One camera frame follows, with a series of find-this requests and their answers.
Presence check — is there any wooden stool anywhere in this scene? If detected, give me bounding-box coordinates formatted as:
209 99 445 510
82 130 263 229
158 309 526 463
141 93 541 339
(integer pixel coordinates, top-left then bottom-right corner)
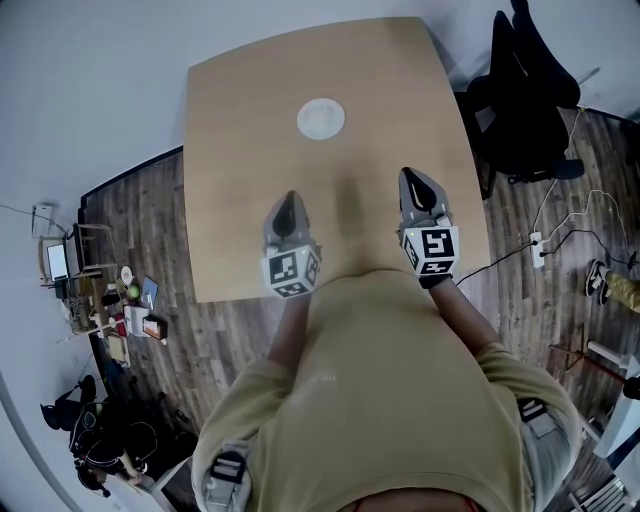
74 223 118 279

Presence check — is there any black wristband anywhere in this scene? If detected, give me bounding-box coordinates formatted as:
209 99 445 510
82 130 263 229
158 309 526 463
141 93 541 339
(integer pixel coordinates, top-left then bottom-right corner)
418 273 455 291

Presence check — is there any white plate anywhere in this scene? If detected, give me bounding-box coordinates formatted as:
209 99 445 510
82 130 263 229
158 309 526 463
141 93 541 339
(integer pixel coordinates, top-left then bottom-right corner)
296 97 347 142

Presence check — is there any white metal rack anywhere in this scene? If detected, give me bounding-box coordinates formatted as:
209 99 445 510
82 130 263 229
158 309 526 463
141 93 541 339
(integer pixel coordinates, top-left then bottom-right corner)
568 473 632 512

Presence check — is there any beige wooden desk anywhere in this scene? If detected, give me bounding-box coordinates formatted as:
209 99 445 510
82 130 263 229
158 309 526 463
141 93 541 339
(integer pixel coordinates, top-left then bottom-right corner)
184 16 492 304

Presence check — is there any open laptop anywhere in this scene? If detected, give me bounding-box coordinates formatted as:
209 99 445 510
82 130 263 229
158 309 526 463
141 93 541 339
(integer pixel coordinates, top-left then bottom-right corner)
45 241 72 283

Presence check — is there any black office chair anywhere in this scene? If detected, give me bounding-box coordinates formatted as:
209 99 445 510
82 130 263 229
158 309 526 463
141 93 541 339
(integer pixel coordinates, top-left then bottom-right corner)
453 0 586 201

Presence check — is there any white wall box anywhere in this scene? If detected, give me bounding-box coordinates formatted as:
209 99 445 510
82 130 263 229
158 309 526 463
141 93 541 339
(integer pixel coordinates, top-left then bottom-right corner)
31 201 57 239

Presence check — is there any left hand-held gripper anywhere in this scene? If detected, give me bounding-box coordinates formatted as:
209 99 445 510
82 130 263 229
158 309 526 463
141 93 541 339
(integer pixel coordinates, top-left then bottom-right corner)
259 190 327 301

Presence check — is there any black backpack pile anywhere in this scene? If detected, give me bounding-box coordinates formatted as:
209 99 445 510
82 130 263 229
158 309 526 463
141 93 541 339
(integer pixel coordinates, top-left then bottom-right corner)
41 373 162 497

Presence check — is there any person's khaki shirt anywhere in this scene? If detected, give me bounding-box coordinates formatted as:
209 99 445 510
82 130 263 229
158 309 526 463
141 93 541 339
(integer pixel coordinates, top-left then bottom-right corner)
191 268 584 512

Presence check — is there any white power strip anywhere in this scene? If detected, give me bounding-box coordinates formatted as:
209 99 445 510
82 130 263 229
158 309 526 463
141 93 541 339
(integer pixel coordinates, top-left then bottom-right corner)
529 231 547 269

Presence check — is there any orange tissue box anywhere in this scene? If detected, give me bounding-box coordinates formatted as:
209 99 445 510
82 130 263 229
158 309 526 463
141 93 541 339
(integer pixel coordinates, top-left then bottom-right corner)
142 315 169 343

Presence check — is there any white side table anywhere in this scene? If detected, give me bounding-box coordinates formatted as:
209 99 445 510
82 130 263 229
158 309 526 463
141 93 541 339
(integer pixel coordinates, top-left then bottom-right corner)
586 338 640 460

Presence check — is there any blue book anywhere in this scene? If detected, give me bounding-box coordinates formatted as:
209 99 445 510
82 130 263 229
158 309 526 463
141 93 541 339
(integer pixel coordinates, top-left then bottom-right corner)
140 275 161 308

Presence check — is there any gray harness strap buckle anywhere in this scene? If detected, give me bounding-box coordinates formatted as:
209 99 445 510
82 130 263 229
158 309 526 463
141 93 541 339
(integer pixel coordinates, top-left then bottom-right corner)
201 441 252 507
516 396 562 442

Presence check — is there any red tripod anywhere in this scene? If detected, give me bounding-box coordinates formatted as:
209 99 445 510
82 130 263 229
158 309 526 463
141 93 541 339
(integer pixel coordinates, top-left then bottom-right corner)
548 323 627 387

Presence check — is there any person's right forearm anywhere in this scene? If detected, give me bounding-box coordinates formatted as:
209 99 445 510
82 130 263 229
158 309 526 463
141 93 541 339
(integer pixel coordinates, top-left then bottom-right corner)
428 279 502 362

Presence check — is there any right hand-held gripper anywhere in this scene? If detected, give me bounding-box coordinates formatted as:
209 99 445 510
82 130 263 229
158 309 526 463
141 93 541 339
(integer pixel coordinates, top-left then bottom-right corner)
396 167 461 278

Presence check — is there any person's left forearm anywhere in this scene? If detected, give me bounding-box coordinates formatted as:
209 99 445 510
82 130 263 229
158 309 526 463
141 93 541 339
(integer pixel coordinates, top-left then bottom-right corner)
269 293 314 362

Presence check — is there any black floor cable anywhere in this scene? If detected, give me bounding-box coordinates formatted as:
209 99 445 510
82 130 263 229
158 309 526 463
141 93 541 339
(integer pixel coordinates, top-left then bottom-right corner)
454 227 640 287

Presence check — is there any white power cable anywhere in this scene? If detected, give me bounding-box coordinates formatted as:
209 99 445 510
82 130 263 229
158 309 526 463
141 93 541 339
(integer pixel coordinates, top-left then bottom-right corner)
531 106 632 252

